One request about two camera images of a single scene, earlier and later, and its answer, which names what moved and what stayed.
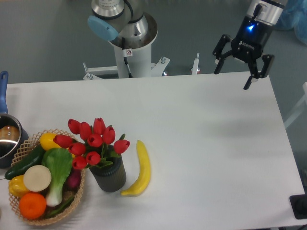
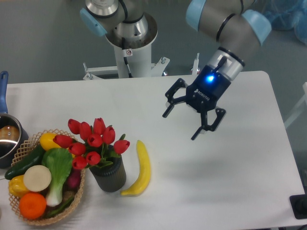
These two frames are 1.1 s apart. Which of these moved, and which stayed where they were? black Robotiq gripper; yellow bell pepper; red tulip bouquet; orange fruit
Moved: black Robotiq gripper
Stayed: orange fruit; red tulip bouquet; yellow bell pepper
